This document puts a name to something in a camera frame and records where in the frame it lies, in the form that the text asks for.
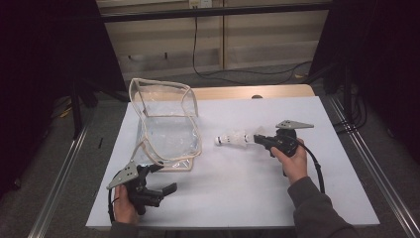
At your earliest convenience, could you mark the hand-held gripper cable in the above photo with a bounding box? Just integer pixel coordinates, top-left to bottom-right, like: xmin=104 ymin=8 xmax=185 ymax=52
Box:
xmin=295 ymin=137 xmax=326 ymax=194
xmin=107 ymin=187 xmax=120 ymax=224

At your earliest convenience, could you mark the black floor cable bundle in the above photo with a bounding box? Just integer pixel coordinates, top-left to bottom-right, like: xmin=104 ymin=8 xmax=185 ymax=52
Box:
xmin=333 ymin=83 xmax=368 ymax=133

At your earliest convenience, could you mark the person's right hand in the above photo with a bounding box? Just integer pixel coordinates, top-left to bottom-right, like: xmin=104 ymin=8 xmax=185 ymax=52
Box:
xmin=270 ymin=138 xmax=309 ymax=185

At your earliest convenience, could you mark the clear plastic bag beige trim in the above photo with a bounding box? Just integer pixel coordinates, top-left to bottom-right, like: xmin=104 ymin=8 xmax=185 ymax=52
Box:
xmin=128 ymin=77 xmax=203 ymax=173

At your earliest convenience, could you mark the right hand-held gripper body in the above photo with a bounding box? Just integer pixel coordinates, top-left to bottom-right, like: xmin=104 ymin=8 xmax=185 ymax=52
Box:
xmin=269 ymin=119 xmax=315 ymax=158

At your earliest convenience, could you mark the white wall socket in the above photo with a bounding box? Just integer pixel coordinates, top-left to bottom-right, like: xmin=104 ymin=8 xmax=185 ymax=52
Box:
xmin=188 ymin=0 xmax=213 ymax=9

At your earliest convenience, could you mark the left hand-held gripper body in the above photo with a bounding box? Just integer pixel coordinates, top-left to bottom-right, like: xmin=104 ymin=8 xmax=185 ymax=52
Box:
xmin=106 ymin=161 xmax=165 ymax=216

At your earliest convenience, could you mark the dark curtain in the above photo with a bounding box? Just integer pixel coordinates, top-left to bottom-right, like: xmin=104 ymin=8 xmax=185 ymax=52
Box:
xmin=0 ymin=0 xmax=128 ymax=199
xmin=310 ymin=0 xmax=420 ymax=157

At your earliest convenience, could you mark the left hand-held gripper cable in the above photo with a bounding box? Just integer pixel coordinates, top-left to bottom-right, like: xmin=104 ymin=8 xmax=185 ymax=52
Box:
xmin=107 ymin=187 xmax=120 ymax=224

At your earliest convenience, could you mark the right hand-held gripper cable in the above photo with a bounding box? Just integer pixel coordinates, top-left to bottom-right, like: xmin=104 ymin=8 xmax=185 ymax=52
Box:
xmin=295 ymin=137 xmax=326 ymax=194

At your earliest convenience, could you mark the person's left hand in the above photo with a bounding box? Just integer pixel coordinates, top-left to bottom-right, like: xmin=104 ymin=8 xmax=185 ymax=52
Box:
xmin=113 ymin=184 xmax=139 ymax=225

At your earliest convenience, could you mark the wooden table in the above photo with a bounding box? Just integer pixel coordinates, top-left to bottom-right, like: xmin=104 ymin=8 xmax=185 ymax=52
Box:
xmin=191 ymin=83 xmax=316 ymax=102

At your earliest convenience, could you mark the metal floor rail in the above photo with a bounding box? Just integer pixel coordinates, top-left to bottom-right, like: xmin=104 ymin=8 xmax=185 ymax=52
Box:
xmin=325 ymin=95 xmax=420 ymax=238
xmin=28 ymin=108 xmax=95 ymax=238

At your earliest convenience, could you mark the black metal stand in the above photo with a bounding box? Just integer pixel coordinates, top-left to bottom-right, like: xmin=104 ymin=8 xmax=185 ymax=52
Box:
xmin=70 ymin=77 xmax=100 ymax=140

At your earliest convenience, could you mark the black power cable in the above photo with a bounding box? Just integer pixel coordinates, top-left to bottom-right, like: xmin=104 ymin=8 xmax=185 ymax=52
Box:
xmin=191 ymin=7 xmax=314 ymax=86

